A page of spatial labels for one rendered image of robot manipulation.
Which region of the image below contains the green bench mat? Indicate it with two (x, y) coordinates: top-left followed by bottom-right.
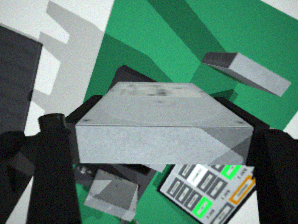
(82, 0), (298, 224)

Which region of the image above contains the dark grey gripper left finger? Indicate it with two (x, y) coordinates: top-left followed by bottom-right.
(0, 95), (102, 224)

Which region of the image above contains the black status display screen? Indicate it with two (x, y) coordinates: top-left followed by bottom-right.
(156, 164), (256, 224)

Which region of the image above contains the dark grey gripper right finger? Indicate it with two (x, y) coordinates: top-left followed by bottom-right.
(214, 97), (298, 224)

